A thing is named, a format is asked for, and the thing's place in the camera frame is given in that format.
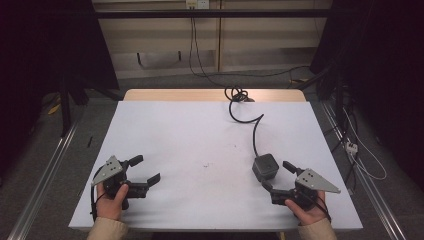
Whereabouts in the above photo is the black hanging wall cable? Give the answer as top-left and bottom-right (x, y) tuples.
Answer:
(188, 16), (312, 88)

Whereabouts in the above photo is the white floor cable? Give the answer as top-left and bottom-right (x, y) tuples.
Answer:
(342, 107), (388, 182)

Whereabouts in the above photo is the wooden table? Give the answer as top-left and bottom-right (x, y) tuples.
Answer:
(122, 87), (307, 103)

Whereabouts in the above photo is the black curtain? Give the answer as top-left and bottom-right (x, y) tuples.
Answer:
(309, 0), (424, 183)
(0, 0), (120, 188)

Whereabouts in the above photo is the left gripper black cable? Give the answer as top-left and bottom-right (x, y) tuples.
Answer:
(89, 165), (107, 223)

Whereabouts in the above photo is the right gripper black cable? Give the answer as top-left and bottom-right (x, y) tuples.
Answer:
(308, 191), (333, 224)

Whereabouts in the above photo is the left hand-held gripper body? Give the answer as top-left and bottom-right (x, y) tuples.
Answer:
(91, 155), (149, 211)

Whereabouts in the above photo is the black metal stand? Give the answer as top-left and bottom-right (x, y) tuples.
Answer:
(57, 74), (74, 138)

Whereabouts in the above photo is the person's left hand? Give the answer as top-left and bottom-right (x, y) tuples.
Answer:
(95, 182), (130, 222)

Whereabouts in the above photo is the white wall socket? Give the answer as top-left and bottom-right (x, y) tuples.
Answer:
(185, 0), (211, 10)

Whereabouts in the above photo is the beige wall cabinet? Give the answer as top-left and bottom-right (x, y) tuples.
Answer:
(91, 0), (334, 80)

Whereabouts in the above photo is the person's right hand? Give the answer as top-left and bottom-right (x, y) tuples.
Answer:
(284, 191), (330, 227)

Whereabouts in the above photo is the aluminium floor rail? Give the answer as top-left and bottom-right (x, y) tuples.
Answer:
(6, 121), (80, 240)
(320, 100), (408, 240)

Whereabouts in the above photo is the yellow floor tape piece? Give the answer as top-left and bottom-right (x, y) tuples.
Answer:
(47, 102), (63, 116)

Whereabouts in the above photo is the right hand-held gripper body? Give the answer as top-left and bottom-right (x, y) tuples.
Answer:
(269, 167), (342, 212)

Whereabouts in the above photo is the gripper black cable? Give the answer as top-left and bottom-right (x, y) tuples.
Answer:
(308, 191), (333, 224)
(89, 165), (107, 223)

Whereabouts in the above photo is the black cube power adapter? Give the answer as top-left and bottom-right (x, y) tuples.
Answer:
(251, 152), (280, 183)

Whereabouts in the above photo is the white table mat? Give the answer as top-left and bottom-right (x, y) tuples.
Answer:
(68, 100), (364, 233)

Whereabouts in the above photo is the black adapter cable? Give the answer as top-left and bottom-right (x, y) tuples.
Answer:
(224, 85), (265, 158)

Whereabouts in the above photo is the black horizontal frame bar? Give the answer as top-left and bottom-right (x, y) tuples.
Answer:
(94, 8), (335, 20)

